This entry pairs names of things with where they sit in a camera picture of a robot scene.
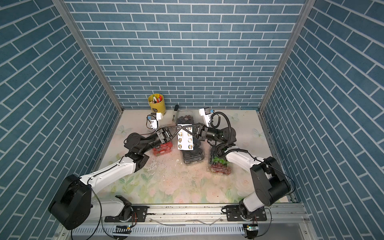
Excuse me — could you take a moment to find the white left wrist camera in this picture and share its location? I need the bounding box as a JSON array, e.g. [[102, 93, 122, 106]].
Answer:
[[147, 112, 163, 131]]

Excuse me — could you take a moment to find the black corrugated cable conduit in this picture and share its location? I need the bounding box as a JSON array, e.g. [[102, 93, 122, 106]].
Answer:
[[209, 111, 271, 164]]

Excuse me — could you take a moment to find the clear box of strawberries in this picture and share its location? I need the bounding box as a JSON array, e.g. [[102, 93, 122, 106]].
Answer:
[[152, 142, 173, 156]]

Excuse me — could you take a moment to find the clear box of dark grapes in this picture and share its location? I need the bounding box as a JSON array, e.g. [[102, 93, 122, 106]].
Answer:
[[175, 111, 195, 125]]

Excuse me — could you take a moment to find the black capped marker pen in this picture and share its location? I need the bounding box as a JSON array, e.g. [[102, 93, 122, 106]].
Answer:
[[172, 104, 179, 122]]

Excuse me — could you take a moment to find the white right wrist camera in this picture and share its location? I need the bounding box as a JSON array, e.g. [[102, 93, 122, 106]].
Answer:
[[199, 108, 212, 127]]

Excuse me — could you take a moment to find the yellow pen cup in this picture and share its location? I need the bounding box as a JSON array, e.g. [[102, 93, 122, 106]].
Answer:
[[148, 94, 167, 115]]

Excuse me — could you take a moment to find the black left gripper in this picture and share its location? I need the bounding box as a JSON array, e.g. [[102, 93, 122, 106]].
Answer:
[[139, 128, 180, 155]]

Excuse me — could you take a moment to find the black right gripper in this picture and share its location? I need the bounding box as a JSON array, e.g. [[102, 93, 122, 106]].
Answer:
[[185, 126, 223, 146]]

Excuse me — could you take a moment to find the white fruit sticker sheet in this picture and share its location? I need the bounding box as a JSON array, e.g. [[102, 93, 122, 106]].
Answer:
[[178, 128, 194, 151]]

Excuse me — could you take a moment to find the clear box of mixed grapes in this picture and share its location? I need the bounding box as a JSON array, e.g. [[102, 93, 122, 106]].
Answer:
[[208, 147, 232, 175]]

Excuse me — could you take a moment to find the white perforated cable tray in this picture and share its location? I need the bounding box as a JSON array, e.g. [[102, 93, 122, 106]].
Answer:
[[71, 224, 245, 237]]

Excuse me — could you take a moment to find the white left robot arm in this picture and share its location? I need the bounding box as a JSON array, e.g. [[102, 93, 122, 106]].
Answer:
[[48, 126, 182, 230]]

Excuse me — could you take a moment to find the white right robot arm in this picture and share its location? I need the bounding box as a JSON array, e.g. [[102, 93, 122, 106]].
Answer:
[[181, 124, 292, 215]]

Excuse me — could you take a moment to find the metal base rail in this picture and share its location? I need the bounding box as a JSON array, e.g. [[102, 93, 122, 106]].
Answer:
[[68, 203, 310, 226]]

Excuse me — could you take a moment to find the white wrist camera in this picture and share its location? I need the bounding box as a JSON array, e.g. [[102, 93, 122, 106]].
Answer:
[[199, 108, 212, 127], [147, 112, 163, 131]]

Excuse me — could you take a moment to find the clear box of avocados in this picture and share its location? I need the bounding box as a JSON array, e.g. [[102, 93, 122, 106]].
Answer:
[[181, 148, 205, 165]]

